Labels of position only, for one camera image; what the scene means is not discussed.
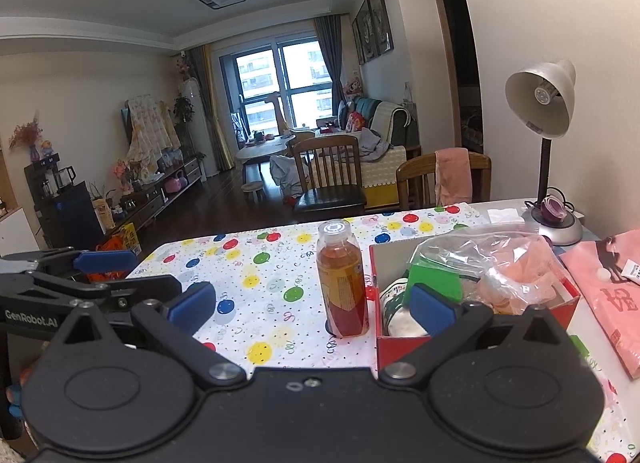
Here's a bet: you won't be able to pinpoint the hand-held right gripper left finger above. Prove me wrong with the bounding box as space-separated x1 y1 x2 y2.
47 282 249 390

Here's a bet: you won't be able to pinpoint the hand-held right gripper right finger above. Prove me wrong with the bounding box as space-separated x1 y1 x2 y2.
377 283 577 390

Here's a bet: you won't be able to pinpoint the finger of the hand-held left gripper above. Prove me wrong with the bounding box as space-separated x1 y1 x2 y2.
0 248 140 278
0 273 184 314

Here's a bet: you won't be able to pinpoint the green sponge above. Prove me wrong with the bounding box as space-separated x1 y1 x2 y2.
405 263 464 305

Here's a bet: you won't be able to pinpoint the red and white cardboard box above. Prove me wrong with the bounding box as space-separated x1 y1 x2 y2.
369 230 582 375

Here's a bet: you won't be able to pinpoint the clear plastic bag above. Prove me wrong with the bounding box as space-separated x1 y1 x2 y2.
410 230 552 305

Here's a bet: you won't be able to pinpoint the pink fluffy cloth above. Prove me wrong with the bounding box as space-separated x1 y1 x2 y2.
475 238 569 317

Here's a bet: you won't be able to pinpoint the person's left hand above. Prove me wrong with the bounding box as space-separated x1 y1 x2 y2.
4 373 25 422

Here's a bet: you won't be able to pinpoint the yellow box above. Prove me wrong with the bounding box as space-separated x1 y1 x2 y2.
117 223 144 257

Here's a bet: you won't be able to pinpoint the paper bag with plant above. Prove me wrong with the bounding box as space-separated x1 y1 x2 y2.
90 185 116 234

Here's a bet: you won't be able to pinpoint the black cabinet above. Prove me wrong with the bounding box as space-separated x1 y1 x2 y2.
25 155 107 250

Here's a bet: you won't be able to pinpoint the dark wooden media cabinet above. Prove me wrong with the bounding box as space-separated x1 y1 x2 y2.
112 155 206 232

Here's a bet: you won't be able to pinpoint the pink flowers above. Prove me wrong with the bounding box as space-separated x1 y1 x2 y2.
112 160 136 194

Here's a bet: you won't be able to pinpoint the orange juice bottle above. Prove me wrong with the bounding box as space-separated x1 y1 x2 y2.
316 219 371 340

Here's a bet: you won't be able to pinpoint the glass kettle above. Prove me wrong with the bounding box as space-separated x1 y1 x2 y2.
52 167 76 192

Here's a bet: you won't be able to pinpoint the white paper napkin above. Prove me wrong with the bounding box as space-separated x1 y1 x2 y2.
487 208 524 225

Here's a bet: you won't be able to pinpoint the pink towel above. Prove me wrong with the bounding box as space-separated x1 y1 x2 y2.
434 147 474 208

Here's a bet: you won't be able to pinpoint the floral draped cloth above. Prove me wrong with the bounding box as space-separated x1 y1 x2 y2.
122 95 181 179

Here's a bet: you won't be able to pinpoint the dried flowers in vase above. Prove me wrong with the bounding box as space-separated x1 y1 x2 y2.
9 120 44 164

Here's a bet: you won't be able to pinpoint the sofa with cream covers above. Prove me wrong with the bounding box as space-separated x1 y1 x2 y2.
317 95 424 206

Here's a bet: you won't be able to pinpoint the grey white bundle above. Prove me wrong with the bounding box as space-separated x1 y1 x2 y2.
270 154 301 196

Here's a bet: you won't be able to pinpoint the purple plastic cup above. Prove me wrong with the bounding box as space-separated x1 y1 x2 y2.
542 195 571 224

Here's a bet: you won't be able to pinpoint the white standing air conditioner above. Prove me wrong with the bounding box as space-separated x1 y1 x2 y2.
179 78 219 179

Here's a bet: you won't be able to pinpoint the green potted plant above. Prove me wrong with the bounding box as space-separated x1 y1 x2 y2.
172 93 196 140

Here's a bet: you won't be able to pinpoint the wooden coffee table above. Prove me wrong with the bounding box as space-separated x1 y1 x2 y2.
235 135 301 170

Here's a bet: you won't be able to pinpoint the pink shopping bag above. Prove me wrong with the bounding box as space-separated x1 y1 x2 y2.
559 229 640 380

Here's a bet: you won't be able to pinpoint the wooden chair with dark seat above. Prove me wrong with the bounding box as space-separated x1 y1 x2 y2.
292 135 369 216

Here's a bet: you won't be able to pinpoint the grey and yellow curtain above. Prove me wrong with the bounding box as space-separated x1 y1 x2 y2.
187 43 236 176

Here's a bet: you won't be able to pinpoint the large window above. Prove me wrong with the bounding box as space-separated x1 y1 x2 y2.
219 40 341 144

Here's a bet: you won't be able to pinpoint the white desk lamp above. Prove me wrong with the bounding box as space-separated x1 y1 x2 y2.
505 59 585 247

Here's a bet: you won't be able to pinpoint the wooden door frame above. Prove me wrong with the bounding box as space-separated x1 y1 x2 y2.
424 0 484 154

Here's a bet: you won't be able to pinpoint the dark framed wall picture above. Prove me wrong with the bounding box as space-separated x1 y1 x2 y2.
356 0 377 64
367 0 395 56
351 18 366 66

